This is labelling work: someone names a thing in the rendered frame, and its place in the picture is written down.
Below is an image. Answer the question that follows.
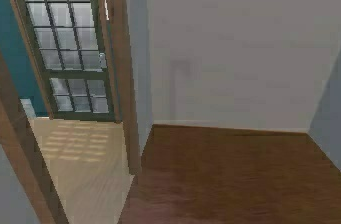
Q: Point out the dark green glass-paned door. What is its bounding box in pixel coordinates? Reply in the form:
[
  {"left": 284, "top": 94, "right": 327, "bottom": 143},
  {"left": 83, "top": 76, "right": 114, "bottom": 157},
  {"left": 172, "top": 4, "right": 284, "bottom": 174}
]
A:
[{"left": 15, "top": 0, "right": 123, "bottom": 123}]

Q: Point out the silver door handle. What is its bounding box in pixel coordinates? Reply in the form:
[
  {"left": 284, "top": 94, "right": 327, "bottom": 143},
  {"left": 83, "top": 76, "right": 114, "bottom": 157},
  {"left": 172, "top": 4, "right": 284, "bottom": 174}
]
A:
[{"left": 98, "top": 52, "right": 108, "bottom": 70}]

